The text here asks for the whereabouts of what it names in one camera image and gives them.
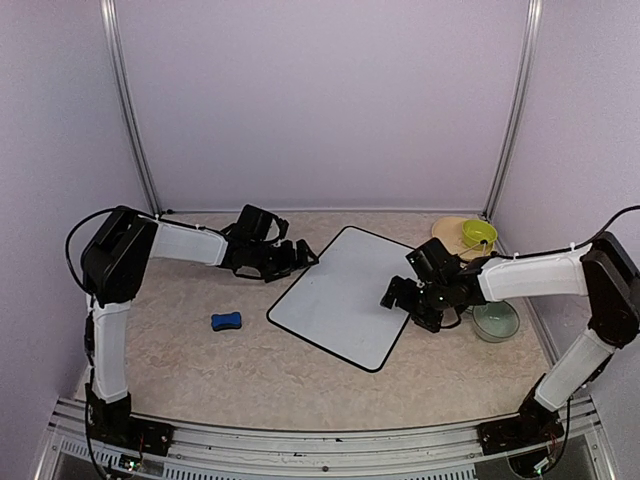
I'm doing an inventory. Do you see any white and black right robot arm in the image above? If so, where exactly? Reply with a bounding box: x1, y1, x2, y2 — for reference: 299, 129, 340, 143
380, 231, 639, 455

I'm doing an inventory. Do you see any blue whiteboard eraser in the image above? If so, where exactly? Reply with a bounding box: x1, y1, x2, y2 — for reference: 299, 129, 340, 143
211, 312, 242, 332

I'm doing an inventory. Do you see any white whiteboard with black frame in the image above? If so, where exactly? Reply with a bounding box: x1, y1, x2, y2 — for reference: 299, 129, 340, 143
266, 226, 415, 373

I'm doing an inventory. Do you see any metal whiteboard stand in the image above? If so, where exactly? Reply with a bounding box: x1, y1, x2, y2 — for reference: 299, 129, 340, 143
457, 240, 494, 262

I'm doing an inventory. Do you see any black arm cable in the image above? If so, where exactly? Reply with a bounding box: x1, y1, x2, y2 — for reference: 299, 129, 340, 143
489, 204, 640, 261
64, 207, 166, 296

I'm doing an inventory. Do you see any front aluminium rail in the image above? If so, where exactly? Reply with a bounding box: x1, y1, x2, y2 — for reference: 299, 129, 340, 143
28, 397, 622, 479

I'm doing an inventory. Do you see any right aluminium frame post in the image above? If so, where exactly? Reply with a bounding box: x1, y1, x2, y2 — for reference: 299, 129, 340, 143
483, 0, 544, 222

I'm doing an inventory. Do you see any left aluminium frame post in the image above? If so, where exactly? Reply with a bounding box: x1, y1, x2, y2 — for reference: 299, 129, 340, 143
99, 0, 162, 214

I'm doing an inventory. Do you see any beige wooden plate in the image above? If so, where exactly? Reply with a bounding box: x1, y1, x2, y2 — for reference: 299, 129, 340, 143
432, 216, 468, 255

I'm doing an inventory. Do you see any clear glass bowl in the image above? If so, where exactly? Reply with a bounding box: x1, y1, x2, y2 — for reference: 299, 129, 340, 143
472, 301, 520, 343

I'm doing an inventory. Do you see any aluminium frame post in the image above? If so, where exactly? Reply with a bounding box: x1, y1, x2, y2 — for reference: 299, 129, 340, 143
483, 0, 544, 222
99, 0, 162, 214

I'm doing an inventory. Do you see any yellow-green plastic bowl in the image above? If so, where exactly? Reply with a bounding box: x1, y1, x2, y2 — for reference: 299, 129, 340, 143
461, 219, 498, 246

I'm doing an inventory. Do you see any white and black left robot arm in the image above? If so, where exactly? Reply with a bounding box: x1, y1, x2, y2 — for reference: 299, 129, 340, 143
75, 205, 319, 445

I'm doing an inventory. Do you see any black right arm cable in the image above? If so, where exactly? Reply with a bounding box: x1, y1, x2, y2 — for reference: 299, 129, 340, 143
489, 204, 640, 261

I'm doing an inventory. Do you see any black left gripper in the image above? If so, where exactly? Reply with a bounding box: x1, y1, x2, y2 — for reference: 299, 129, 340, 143
250, 239, 320, 283

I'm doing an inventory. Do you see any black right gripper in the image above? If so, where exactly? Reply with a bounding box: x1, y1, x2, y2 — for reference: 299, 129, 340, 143
381, 274, 450, 332

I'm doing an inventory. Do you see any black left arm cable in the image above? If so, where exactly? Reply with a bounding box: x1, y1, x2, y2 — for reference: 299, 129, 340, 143
64, 207, 166, 296

